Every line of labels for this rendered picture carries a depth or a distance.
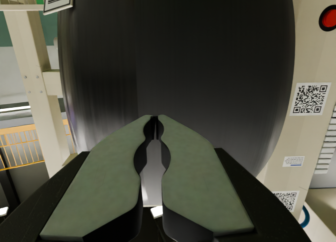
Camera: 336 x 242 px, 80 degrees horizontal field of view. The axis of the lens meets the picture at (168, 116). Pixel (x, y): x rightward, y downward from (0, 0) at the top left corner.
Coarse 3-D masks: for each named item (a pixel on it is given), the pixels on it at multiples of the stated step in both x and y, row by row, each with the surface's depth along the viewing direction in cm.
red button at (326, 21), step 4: (328, 12) 38; (332, 12) 37; (324, 16) 38; (328, 16) 38; (332, 16) 38; (324, 20) 38; (328, 20) 38; (332, 20) 38; (324, 24) 38; (328, 24) 38; (332, 24) 38
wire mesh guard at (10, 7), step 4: (0, 0) 71; (8, 0) 71; (0, 4) 70; (4, 4) 70; (8, 4) 71; (12, 4) 71; (16, 4) 71; (20, 4) 71; (24, 4) 71; (28, 4) 71; (32, 4) 71; (36, 4) 71; (40, 4) 71; (0, 8) 71; (4, 8) 71; (8, 8) 71; (12, 8) 71; (16, 8) 71; (20, 8) 71; (24, 8) 71; (28, 8) 71; (32, 8) 71; (36, 8) 71; (40, 8) 71
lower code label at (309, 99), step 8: (296, 88) 43; (304, 88) 43; (312, 88) 43; (320, 88) 43; (328, 88) 43; (296, 96) 44; (304, 96) 44; (312, 96) 44; (320, 96) 44; (296, 104) 44; (304, 104) 44; (312, 104) 44; (320, 104) 45; (296, 112) 45; (304, 112) 45; (312, 112) 45; (320, 112) 45
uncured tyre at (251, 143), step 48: (96, 0) 21; (144, 0) 21; (192, 0) 21; (240, 0) 21; (288, 0) 24; (96, 48) 21; (144, 48) 21; (192, 48) 21; (240, 48) 21; (288, 48) 23; (96, 96) 22; (144, 96) 22; (192, 96) 22; (240, 96) 22; (288, 96) 26; (240, 144) 24; (144, 192) 30
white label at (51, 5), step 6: (48, 0) 22; (54, 0) 22; (60, 0) 22; (66, 0) 21; (72, 0) 21; (48, 6) 22; (54, 6) 22; (60, 6) 22; (66, 6) 21; (48, 12) 22
